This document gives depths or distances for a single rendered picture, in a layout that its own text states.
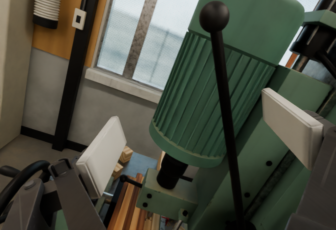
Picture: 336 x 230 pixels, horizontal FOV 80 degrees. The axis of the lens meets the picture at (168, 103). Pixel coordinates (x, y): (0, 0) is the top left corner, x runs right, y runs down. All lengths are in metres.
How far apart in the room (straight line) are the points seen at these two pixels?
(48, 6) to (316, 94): 1.61
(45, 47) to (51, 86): 0.33
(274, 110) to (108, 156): 0.13
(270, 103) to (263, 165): 0.28
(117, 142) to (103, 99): 1.71
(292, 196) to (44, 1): 1.65
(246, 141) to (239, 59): 0.15
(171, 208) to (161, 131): 0.22
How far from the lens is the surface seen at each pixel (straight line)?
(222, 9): 0.25
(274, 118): 0.17
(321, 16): 0.42
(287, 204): 0.43
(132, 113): 1.88
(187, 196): 0.53
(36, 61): 2.02
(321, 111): 0.42
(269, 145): 0.42
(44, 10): 1.71
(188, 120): 0.35
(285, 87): 0.38
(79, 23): 1.70
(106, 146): 0.16
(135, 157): 0.85
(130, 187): 0.62
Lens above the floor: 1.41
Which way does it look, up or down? 20 degrees down
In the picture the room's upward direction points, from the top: 22 degrees clockwise
